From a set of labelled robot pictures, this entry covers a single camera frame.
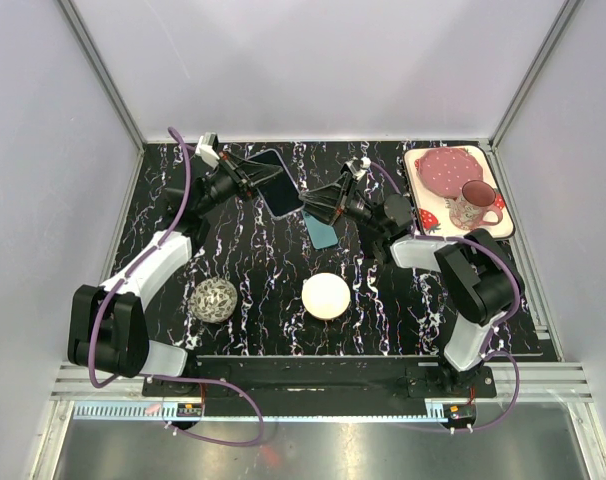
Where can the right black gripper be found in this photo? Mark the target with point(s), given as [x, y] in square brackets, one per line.
[331, 197]

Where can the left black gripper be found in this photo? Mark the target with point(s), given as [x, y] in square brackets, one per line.
[237, 169]

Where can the blue smartphone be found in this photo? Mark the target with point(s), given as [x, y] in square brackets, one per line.
[280, 195]

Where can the teal smartphone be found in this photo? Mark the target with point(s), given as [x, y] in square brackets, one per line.
[322, 236]

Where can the phone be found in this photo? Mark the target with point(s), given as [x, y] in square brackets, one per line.
[370, 244]

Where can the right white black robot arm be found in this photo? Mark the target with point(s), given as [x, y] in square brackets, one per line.
[478, 277]

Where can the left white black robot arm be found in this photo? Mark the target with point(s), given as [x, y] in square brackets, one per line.
[108, 329]

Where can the white round lid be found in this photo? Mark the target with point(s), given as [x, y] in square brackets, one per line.
[325, 296]

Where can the pink polka dot plate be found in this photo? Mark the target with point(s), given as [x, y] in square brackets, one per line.
[445, 170]

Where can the leaf patterned round bowl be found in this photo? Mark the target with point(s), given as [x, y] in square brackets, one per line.
[213, 300]

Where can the pink ghost pattern mug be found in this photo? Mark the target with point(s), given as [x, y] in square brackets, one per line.
[475, 207]

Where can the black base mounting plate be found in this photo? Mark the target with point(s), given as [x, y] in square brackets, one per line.
[416, 377]

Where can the left small controller board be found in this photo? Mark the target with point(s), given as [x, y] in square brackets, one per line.
[189, 409]

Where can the small controller board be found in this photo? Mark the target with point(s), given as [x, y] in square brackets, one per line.
[461, 412]
[189, 409]

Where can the right small controller board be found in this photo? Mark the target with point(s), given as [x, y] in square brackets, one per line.
[461, 412]

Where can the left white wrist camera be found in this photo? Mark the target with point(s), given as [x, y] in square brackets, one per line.
[207, 149]

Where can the aluminium frame rail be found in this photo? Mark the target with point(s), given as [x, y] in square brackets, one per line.
[538, 382]

